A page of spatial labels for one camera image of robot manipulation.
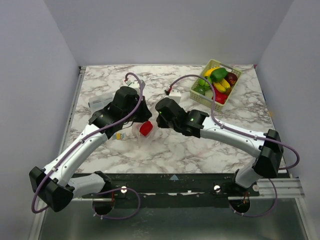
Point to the clear plastic screw box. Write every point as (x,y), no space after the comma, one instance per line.
(98,102)

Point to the aluminium frame rail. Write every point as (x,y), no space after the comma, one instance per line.
(286,188)

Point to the red toy strawberry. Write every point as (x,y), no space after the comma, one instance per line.
(220,97)

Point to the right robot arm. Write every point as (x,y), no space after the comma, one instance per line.
(263,147)

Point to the yellow toy banana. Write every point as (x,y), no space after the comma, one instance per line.
(223,86)

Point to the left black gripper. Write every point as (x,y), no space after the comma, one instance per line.
(146,114)

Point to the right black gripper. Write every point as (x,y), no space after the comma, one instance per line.
(160,120)

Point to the dark red toy apple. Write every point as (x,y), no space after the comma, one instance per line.
(231,78)

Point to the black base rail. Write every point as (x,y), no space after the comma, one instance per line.
(192,190)

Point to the yellow toy lemon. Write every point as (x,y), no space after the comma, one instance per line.
(209,71)

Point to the green toy bell pepper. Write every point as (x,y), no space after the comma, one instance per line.
(218,74)

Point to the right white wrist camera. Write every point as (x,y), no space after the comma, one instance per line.
(175,95)

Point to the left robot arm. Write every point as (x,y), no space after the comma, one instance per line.
(54,184)

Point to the clear zip top bag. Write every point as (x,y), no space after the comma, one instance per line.
(142,141)

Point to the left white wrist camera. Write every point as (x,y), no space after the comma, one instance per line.
(133,84)

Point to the small yellow sticker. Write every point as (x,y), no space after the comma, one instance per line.
(118,136)

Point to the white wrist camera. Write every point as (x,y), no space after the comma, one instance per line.
(175,95)
(133,84)

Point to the red toy bell pepper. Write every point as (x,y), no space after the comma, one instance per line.
(146,128)

